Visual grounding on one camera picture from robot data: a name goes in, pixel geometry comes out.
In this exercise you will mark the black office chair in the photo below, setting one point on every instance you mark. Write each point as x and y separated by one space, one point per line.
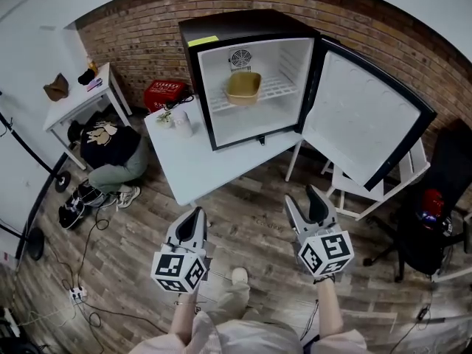
442 160

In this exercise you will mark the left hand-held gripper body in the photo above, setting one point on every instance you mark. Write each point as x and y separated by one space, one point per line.
173 267

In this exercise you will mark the black wrist band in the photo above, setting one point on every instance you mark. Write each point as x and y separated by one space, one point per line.
324 279

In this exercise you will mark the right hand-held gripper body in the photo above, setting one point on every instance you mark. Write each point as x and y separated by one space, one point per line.
328 253

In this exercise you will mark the white power strip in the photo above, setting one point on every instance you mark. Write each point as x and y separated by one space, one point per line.
78 294

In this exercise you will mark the black sneaker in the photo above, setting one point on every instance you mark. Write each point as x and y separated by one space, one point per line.
73 208

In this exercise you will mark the person's white shoe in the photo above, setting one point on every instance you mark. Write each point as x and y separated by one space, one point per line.
239 275

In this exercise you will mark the red plastic crate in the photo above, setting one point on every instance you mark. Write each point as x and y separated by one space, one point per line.
164 90

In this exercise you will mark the mini fridge door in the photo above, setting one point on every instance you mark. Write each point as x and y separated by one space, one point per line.
361 116

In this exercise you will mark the brown hat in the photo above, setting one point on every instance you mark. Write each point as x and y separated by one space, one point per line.
57 87

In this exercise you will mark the black pole stand round base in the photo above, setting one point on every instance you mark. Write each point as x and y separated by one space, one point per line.
36 243
62 181

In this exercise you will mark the person's beige trousers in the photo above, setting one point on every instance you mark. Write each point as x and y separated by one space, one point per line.
232 301

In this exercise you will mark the black pouch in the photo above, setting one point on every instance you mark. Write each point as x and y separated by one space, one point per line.
86 76

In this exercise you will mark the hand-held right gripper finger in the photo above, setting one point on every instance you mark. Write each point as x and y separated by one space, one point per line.
295 214
319 207

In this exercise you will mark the white ceramic jar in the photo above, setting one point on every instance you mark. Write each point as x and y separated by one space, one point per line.
183 124

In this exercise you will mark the yellow label sticker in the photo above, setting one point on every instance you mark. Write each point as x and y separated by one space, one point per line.
201 41

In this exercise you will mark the pink phone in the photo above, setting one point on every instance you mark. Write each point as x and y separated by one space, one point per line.
94 85

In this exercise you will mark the red helmet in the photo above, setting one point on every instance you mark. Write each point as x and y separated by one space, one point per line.
431 199

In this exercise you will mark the black mini fridge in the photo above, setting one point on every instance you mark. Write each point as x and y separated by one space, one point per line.
239 24

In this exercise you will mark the person's left forearm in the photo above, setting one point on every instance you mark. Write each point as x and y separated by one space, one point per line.
184 319

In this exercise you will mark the person's pink striped shirt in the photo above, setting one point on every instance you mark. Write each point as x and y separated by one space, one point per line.
191 341

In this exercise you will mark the small white side table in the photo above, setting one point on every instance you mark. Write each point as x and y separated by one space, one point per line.
73 101

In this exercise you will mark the yellow plastic tray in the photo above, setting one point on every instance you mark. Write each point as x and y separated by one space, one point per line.
243 87

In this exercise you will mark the small potted plant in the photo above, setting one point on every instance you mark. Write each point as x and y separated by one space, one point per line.
164 118

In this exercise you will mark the white step stool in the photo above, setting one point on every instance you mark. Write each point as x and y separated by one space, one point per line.
354 186

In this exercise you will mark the person's right forearm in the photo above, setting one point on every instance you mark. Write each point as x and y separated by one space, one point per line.
330 308

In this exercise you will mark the orange bottle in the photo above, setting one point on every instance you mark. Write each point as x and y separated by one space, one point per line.
92 68

